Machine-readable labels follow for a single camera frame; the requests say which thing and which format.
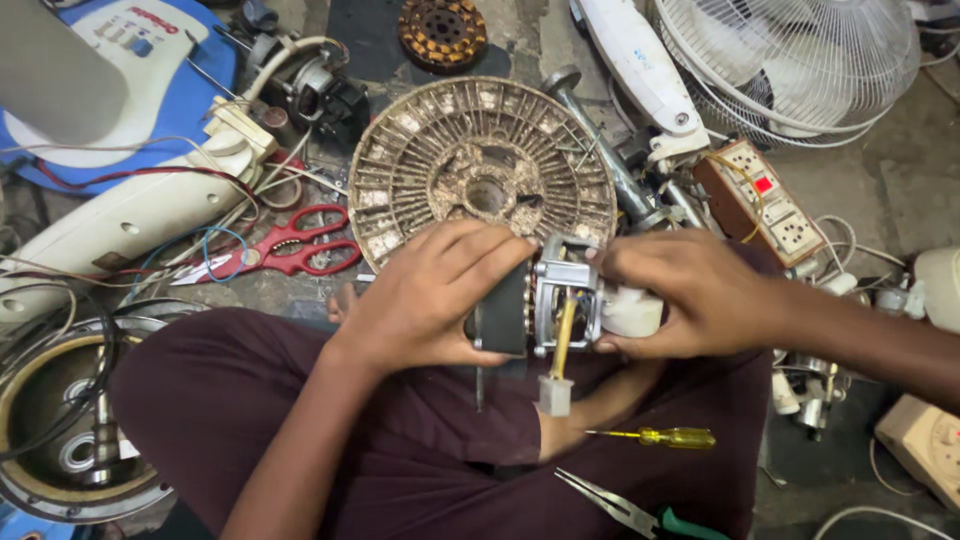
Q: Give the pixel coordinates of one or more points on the person's left hand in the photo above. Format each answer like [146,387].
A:
[420,307]

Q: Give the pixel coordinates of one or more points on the person's right hand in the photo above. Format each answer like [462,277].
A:
[694,296]

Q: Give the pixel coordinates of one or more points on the small fan motor assembly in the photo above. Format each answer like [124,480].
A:
[559,307]

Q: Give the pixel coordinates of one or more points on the person's foot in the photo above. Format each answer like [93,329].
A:
[343,301]

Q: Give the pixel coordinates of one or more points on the brown wooden socket board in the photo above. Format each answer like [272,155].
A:
[757,199]

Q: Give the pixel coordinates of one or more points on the maroon trousers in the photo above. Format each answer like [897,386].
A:
[420,450]

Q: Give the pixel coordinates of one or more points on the small metal motor parts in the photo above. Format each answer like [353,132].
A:
[814,390]

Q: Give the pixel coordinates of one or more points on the white connector block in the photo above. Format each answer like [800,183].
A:
[556,395]

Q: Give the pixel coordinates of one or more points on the chrome metal pipe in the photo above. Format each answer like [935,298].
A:
[600,142]

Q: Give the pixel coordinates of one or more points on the white fan stand neck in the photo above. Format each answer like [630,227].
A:
[645,75]

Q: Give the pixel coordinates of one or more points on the white table fan guard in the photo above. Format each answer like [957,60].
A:
[795,64]

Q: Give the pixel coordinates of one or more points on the beige timer box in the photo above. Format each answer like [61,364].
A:
[926,446]

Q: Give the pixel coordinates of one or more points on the white plastic fan housing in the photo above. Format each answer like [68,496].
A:
[127,225]

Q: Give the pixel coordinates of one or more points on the blue and white appliance panel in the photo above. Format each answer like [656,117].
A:
[142,82]

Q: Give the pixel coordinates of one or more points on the round metal motor casing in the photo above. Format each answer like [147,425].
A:
[71,420]

